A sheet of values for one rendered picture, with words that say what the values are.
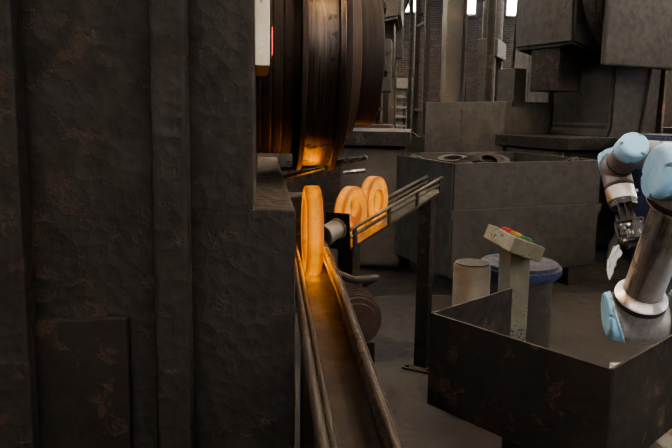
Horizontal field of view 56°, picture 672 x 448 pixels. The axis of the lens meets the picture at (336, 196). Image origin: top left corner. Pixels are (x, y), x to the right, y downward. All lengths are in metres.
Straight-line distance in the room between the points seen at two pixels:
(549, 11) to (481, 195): 1.88
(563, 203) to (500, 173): 0.48
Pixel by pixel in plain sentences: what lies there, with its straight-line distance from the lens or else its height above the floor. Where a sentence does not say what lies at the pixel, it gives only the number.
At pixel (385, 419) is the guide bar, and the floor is 0.67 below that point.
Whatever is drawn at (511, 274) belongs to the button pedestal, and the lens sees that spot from 2.18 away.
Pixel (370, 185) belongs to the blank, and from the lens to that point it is 1.94.
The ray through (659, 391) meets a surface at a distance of 0.95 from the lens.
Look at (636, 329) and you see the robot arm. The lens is 1.65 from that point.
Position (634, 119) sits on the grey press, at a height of 0.97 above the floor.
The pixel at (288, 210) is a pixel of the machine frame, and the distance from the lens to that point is 0.85.
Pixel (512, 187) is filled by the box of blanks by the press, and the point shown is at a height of 0.60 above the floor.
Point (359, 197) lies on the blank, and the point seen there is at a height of 0.75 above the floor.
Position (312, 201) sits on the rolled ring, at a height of 0.82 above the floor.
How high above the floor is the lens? 1.00
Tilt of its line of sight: 8 degrees down
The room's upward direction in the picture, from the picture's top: 1 degrees clockwise
